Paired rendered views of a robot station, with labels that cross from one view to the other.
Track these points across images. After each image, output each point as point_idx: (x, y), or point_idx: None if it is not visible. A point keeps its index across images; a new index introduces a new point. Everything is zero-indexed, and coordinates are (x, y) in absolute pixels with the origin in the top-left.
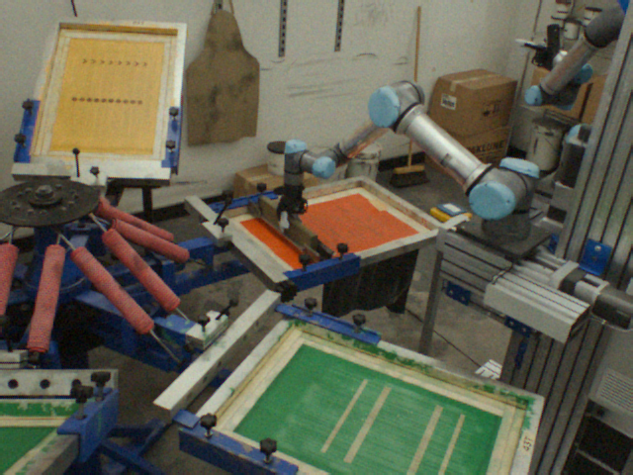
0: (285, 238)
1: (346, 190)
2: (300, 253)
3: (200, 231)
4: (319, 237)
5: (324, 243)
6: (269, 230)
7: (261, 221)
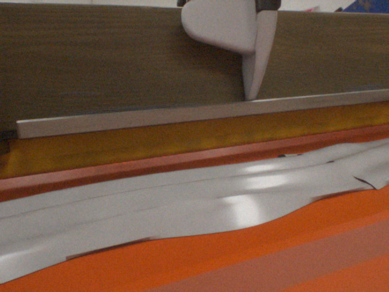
0: (250, 149)
1: None
2: (100, 170)
3: None
4: (334, 236)
5: (149, 255)
6: (319, 135)
7: (386, 127)
